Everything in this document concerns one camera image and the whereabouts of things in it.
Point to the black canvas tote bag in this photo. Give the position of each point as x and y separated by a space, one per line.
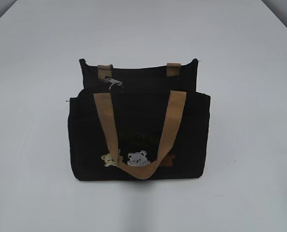
138 124

